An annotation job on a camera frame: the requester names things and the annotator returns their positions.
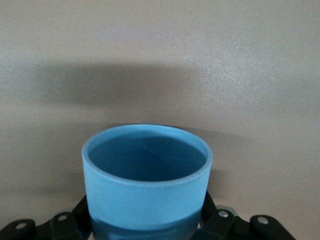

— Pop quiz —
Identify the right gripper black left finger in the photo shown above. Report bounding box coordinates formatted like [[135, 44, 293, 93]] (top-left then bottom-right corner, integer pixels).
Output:
[[0, 194, 93, 240]]

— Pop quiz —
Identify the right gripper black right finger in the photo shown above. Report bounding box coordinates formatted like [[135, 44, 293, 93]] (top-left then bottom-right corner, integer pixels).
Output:
[[192, 191, 298, 240]]

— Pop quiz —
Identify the blue plastic cup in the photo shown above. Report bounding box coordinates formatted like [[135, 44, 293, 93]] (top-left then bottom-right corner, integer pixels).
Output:
[[81, 123, 215, 240]]

